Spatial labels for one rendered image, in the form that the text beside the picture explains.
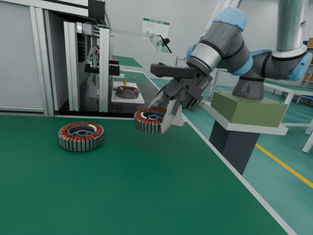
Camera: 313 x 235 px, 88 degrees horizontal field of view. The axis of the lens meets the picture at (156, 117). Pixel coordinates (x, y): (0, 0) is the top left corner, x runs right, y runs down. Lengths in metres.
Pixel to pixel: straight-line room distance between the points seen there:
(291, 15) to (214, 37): 0.41
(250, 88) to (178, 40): 5.66
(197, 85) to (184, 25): 6.13
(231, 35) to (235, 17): 0.04
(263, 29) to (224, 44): 7.87
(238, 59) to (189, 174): 0.34
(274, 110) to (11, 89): 1.02
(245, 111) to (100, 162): 0.66
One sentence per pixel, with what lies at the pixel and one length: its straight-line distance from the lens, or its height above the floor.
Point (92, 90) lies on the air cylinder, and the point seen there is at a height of 0.81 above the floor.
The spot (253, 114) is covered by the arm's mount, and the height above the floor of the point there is 0.80.
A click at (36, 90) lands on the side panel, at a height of 0.84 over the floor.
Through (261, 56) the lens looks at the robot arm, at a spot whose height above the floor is 1.05.
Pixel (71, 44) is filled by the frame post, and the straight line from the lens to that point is 0.62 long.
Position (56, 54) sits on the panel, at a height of 0.95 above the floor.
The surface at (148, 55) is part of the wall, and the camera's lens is 6.22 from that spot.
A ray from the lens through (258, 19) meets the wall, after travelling 8.14.
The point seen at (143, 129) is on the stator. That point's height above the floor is 0.82.
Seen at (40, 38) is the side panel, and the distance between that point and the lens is 0.62.
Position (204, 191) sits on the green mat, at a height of 0.75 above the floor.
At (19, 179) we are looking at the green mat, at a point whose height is 0.75.
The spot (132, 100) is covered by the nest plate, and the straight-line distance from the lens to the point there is 0.76.
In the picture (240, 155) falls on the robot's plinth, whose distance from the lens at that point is 1.07.
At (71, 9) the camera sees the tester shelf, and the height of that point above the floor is 1.08.
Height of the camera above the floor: 1.01
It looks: 22 degrees down
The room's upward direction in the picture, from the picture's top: 9 degrees clockwise
